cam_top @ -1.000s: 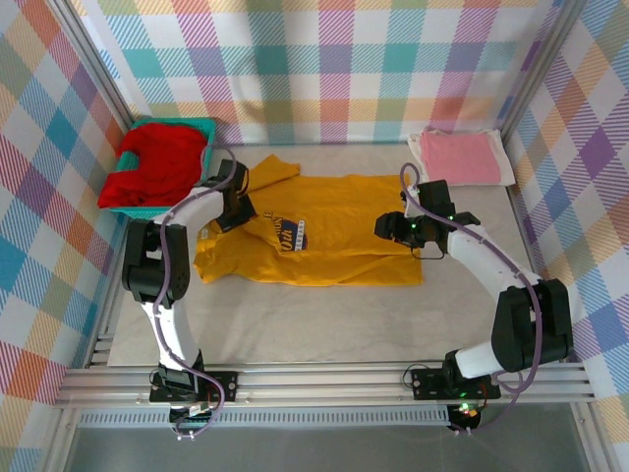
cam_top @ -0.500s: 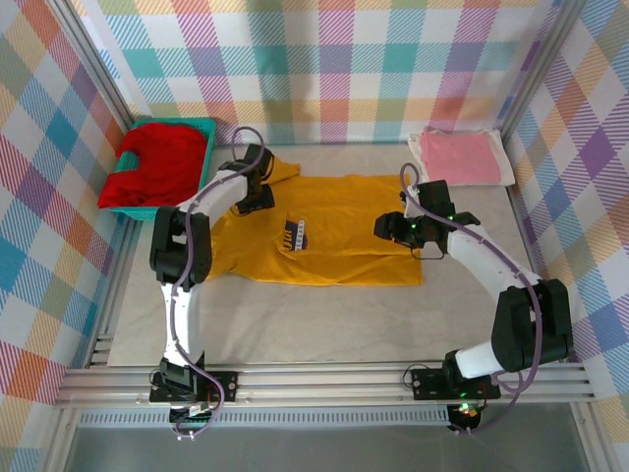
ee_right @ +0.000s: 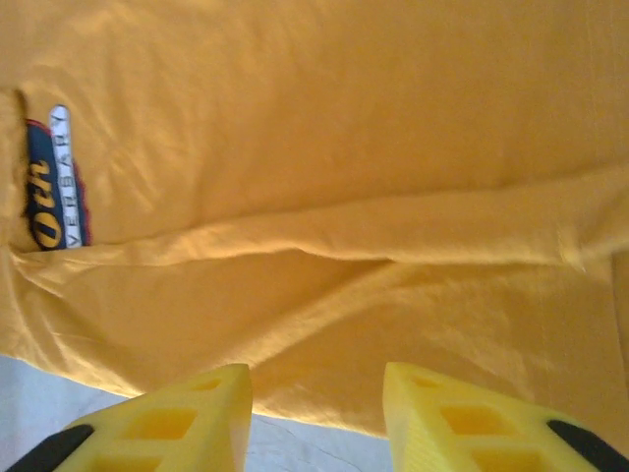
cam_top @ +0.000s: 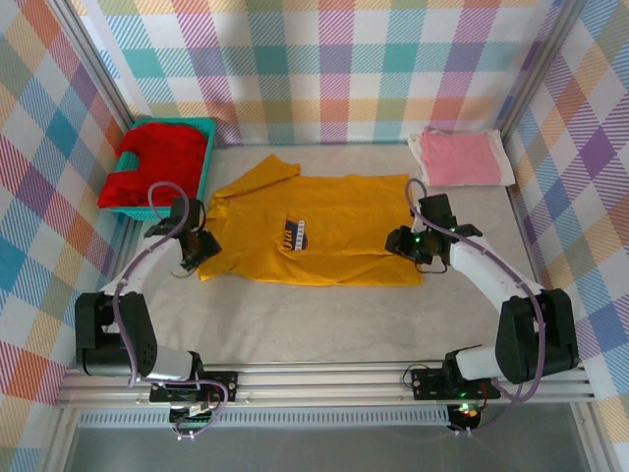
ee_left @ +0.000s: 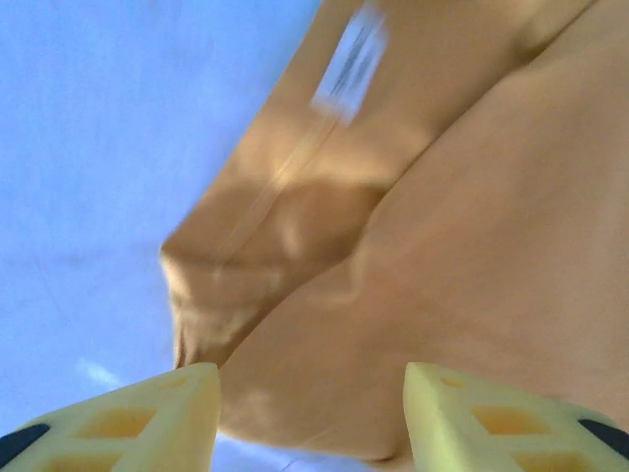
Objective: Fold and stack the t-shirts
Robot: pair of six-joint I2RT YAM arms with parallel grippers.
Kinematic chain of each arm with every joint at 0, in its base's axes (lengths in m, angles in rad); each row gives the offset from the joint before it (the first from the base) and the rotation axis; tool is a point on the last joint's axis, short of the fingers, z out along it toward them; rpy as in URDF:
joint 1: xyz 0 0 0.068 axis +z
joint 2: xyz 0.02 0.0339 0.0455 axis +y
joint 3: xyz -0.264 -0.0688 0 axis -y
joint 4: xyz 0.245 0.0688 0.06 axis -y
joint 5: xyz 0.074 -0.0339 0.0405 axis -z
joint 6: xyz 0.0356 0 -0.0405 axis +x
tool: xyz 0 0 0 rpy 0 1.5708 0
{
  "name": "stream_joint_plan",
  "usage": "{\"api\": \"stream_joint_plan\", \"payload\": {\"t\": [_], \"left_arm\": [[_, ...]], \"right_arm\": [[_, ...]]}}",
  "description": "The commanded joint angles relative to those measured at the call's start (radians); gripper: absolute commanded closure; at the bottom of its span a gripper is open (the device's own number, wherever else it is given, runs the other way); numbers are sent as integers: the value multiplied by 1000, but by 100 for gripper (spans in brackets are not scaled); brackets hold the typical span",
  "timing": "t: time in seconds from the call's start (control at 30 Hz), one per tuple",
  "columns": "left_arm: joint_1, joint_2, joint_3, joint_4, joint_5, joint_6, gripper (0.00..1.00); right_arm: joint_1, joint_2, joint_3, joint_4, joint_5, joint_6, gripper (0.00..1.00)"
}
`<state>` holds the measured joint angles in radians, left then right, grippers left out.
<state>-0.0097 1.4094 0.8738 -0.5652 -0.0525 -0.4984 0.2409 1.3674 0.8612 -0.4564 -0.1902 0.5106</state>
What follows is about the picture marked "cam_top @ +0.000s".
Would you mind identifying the yellow printed t-shirt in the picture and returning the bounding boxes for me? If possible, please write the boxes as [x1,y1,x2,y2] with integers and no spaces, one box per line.
[198,154,425,288]

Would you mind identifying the teal plastic basket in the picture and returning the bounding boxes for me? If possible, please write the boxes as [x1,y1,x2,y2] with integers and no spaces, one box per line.
[100,117,217,222]

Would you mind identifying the red t-shirt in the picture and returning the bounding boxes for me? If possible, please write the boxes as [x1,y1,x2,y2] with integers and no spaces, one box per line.
[96,122,208,210]

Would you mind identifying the pink folded t-shirt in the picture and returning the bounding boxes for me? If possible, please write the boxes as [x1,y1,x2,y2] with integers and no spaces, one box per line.
[419,130,503,187]

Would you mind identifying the white folded t-shirt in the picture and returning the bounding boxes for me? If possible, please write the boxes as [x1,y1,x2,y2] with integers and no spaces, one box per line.
[407,127,516,188]

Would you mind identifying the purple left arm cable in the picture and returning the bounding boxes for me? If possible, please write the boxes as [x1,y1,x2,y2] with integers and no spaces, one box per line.
[112,181,232,439]

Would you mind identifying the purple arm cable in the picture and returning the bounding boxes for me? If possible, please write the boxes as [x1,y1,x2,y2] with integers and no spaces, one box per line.
[112,181,232,439]
[405,177,547,438]

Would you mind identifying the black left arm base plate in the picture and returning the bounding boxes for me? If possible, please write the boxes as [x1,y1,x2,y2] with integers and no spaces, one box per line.
[149,371,240,404]

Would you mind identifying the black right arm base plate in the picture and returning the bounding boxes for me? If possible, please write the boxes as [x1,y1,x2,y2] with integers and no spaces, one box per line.
[411,367,501,400]

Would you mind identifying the long aluminium base rail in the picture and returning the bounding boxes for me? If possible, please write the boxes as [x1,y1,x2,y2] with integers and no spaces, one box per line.
[53,361,599,409]

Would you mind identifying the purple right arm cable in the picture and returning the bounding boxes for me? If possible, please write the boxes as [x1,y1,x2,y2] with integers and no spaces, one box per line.
[405,177,547,438]

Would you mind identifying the grey slotted cable duct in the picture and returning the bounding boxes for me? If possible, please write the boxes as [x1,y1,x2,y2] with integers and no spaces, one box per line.
[78,410,451,428]

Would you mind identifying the aluminium frame post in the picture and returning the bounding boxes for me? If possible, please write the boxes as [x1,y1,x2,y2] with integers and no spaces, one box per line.
[495,0,584,144]
[46,0,137,129]

